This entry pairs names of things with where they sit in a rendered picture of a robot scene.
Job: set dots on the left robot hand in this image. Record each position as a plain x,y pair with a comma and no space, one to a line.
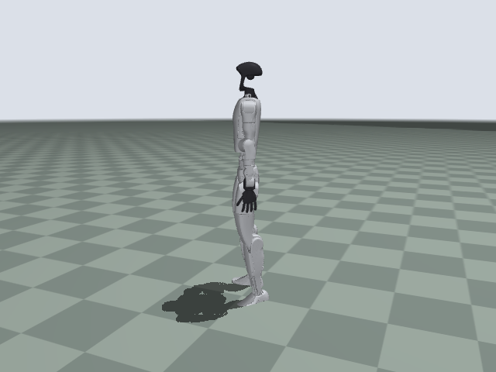
248,197

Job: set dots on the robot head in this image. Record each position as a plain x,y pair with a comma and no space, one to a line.
248,70

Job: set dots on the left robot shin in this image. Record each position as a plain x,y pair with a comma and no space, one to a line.
254,259

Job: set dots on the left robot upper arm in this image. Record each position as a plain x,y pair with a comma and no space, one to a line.
248,111

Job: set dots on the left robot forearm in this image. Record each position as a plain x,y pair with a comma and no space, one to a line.
248,162

